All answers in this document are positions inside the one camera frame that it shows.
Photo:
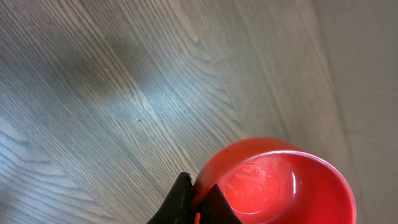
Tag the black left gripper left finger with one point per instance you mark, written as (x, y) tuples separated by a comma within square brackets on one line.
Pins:
[(176, 207)]

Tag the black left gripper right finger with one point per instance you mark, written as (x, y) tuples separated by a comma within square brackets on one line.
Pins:
[(215, 209)]

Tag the red measuring scoop blue handle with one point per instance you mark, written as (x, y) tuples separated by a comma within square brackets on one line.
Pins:
[(267, 180)]

